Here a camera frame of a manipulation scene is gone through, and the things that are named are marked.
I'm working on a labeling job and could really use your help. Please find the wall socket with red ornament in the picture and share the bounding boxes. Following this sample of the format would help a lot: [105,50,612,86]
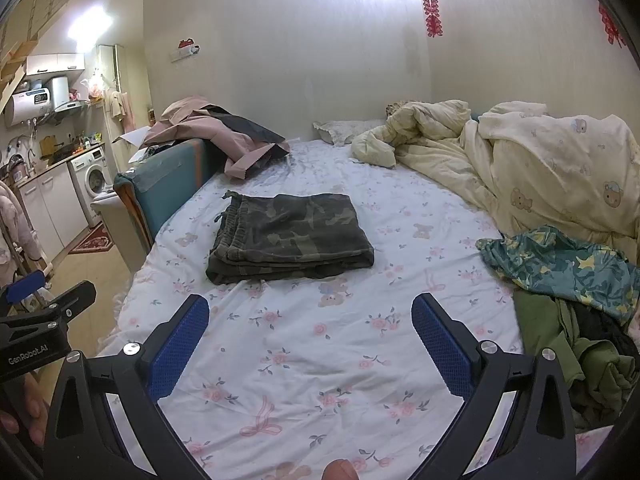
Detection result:
[170,37,202,63]

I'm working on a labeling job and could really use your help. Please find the floral white bed sheet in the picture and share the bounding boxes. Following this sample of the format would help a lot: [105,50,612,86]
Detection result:
[100,140,616,480]

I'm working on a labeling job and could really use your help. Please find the camouflage pants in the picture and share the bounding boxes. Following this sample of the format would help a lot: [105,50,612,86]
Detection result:
[206,190,376,286]

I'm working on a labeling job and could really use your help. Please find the hanging plastic bag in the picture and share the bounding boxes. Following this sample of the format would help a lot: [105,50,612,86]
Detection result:
[82,72,107,101]

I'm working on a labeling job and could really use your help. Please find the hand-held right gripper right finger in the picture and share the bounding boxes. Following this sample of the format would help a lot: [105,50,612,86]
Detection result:
[410,292,578,480]

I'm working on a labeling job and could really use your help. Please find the red paper wall ornament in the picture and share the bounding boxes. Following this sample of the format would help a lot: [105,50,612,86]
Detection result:
[598,2,628,50]

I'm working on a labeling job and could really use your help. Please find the red patterned rug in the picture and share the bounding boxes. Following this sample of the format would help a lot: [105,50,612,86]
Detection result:
[67,222,116,256]

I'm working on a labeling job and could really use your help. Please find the green cloth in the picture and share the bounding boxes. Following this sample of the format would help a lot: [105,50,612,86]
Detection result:
[512,290,640,431]

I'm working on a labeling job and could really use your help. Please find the black cloth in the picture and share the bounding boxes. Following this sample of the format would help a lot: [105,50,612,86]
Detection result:
[575,300,638,356]

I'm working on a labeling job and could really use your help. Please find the dark grey garment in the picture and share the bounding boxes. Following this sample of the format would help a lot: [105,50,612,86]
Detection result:
[205,105,286,143]

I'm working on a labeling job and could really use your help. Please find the steel range hood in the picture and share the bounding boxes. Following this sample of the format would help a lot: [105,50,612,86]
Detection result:
[47,76,91,116]

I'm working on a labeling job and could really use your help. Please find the white wall cabinet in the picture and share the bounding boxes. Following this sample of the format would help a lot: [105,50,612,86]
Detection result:
[26,52,86,77]

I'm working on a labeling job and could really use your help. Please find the white washing machine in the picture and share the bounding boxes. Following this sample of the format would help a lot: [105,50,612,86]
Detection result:
[67,147,115,228]

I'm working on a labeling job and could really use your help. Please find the red hanging firecracker ornament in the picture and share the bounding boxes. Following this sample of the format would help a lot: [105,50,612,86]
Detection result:
[421,0,446,38]

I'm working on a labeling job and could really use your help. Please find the pink hanging towel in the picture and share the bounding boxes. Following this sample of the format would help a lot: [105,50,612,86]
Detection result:
[109,91,136,131]

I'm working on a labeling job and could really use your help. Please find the white water heater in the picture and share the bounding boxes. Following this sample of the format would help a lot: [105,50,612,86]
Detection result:
[5,85,55,128]

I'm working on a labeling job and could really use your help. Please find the teal yellow printed cloth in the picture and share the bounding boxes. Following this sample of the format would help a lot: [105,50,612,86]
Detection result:
[475,225,640,328]

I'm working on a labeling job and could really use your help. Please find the person's right hand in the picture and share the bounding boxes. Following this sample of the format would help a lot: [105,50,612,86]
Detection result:
[324,459,360,480]

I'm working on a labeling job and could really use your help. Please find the pink padded garment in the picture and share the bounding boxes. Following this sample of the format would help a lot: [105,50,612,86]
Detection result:
[0,180,31,281]

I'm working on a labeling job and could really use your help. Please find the teal bed footboard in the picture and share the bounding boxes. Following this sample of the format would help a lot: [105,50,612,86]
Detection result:
[112,137,221,256]

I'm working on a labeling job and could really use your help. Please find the white paper sheet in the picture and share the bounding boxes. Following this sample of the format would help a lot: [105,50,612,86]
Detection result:
[112,127,151,150]

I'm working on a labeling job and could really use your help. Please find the floral pillow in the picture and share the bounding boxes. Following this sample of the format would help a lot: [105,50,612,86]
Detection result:
[312,120,386,148]

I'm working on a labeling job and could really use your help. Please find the cream quilt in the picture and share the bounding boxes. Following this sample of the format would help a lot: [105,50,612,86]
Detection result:
[350,100,640,261]

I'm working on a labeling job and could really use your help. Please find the wooden staircase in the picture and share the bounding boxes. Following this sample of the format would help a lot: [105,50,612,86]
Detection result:
[0,0,81,111]

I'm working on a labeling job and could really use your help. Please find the pink jacket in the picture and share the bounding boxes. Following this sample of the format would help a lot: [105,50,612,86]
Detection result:
[140,96,291,181]

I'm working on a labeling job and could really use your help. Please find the white kitchen counter cabinet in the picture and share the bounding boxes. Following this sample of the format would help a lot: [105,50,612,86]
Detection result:
[15,160,83,261]

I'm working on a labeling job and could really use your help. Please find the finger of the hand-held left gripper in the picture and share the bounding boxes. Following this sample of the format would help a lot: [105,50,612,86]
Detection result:
[0,270,47,306]
[0,280,97,331]

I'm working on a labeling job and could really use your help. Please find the person's left hand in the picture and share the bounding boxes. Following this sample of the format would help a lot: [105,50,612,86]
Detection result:
[0,372,48,447]

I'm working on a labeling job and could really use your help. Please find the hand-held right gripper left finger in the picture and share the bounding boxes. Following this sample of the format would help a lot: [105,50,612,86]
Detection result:
[42,294,213,480]

